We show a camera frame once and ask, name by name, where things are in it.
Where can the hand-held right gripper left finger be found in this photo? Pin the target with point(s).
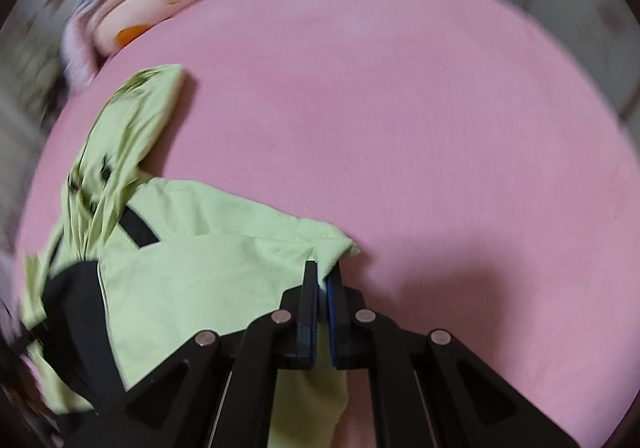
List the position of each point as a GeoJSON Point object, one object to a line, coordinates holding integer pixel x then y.
{"type": "Point", "coordinates": [311, 318]}

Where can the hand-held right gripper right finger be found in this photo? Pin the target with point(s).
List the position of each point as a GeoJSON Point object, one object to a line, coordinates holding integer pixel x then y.
{"type": "Point", "coordinates": [334, 323]}

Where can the light green jacket black trim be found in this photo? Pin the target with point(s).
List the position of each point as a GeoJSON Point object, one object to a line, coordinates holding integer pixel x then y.
{"type": "Point", "coordinates": [200, 253]}

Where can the bed with pink sheet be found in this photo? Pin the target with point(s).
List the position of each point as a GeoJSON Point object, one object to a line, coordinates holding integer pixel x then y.
{"type": "Point", "coordinates": [400, 128]}

